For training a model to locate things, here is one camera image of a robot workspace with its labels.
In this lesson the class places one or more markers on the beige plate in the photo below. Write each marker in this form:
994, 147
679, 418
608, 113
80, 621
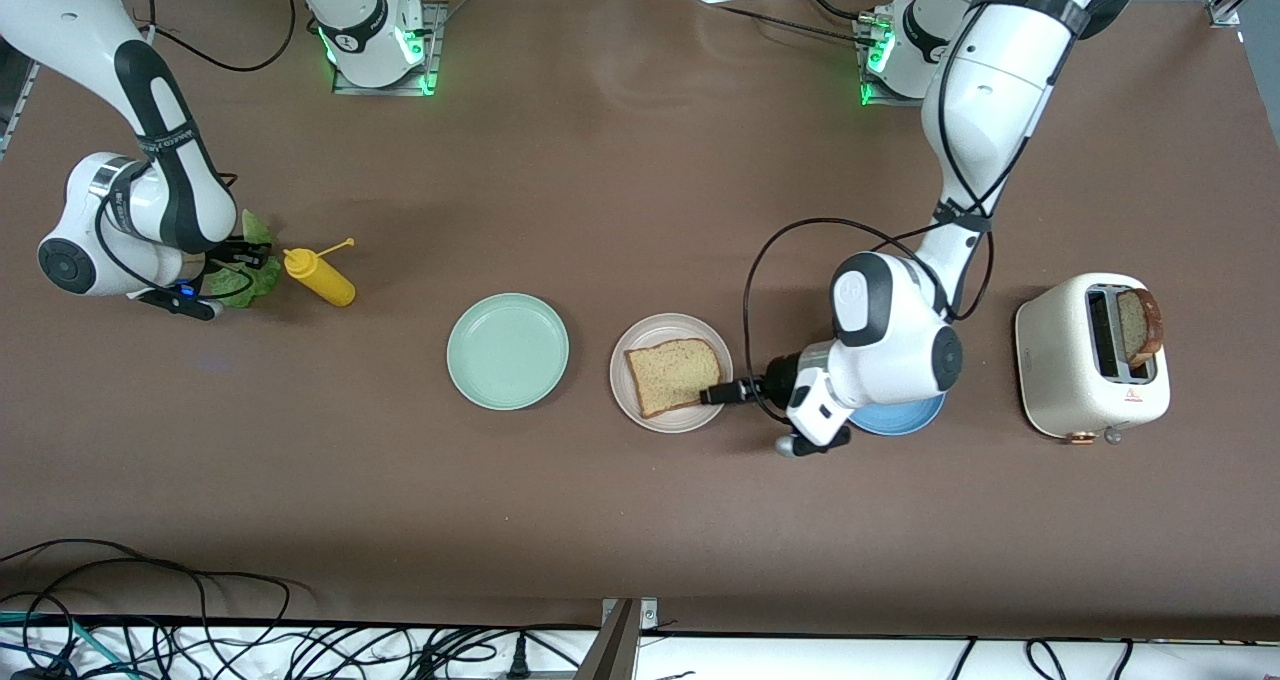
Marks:
640, 335

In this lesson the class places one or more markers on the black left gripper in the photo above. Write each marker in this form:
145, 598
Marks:
772, 381

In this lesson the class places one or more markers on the black power plug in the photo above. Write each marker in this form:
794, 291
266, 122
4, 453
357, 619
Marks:
518, 657

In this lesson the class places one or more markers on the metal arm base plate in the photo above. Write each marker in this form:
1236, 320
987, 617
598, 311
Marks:
434, 60
872, 95

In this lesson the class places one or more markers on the aluminium table bracket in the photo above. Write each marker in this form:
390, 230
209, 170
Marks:
625, 620

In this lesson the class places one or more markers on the green lettuce leaf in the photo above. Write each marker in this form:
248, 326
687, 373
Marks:
262, 282

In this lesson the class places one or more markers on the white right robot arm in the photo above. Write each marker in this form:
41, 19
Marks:
60, 10

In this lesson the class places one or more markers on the yellow squeeze bottle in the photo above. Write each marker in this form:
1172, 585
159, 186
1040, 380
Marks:
325, 282

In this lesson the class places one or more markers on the blue plate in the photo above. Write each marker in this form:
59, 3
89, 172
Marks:
900, 423

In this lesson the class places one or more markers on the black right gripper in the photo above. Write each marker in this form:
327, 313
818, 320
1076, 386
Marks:
232, 253

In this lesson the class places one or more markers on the brown table cover mat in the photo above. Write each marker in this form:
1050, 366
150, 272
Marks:
640, 520

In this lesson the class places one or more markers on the white toaster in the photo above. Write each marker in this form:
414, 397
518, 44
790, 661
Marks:
1050, 360

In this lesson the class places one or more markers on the mint green plate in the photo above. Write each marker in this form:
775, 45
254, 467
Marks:
508, 352

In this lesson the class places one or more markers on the brown toasted bread slice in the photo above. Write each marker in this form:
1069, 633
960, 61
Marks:
1140, 325
675, 375

